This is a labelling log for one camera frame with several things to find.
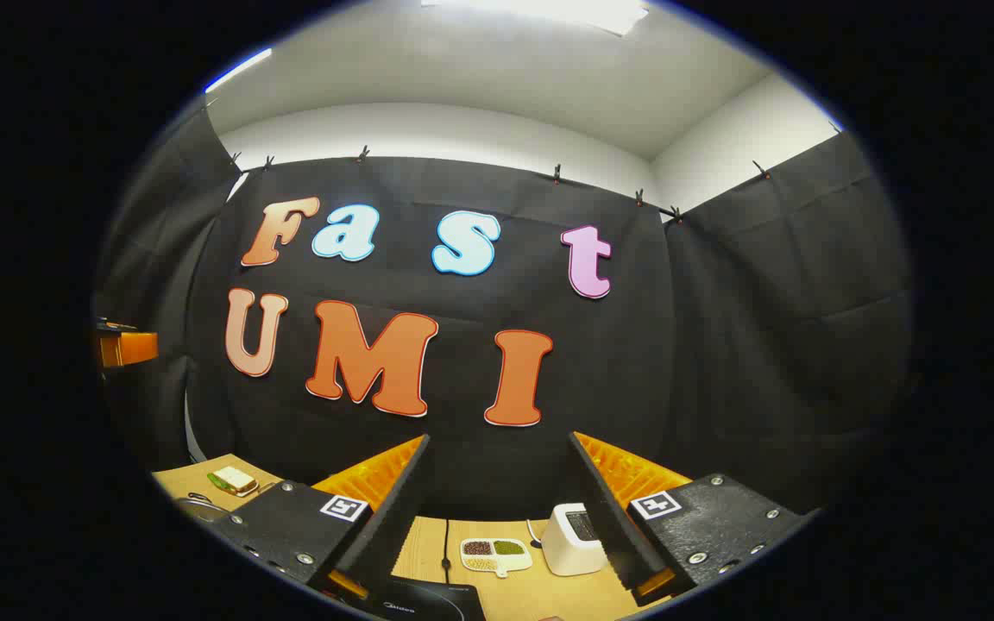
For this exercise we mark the row of black cloth clips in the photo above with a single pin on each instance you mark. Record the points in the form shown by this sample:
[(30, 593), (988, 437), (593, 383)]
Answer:
[(556, 173)]

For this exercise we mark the white toaster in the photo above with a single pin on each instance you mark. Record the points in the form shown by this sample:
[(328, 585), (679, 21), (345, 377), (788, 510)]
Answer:
[(568, 548)]

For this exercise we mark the white divided bean dish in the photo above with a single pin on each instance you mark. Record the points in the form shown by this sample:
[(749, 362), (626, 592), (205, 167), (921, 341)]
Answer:
[(497, 556)]

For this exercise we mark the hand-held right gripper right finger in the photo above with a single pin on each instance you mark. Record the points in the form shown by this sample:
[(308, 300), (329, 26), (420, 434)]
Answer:
[(613, 526)]

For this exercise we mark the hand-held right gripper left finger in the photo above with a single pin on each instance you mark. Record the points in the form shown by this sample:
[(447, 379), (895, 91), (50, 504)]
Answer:
[(389, 517)]

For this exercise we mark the steel pot with soybeans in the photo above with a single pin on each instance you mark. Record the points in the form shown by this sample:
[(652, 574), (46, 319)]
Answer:
[(199, 507)]

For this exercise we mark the sandwich on white plate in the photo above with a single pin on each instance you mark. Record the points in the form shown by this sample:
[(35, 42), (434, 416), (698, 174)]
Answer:
[(235, 480)]

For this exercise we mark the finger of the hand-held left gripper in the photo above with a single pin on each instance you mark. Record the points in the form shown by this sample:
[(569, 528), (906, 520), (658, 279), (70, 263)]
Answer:
[(130, 348)]

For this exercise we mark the black induction cooktop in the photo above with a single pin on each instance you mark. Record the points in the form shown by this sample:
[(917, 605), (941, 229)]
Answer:
[(428, 604)]

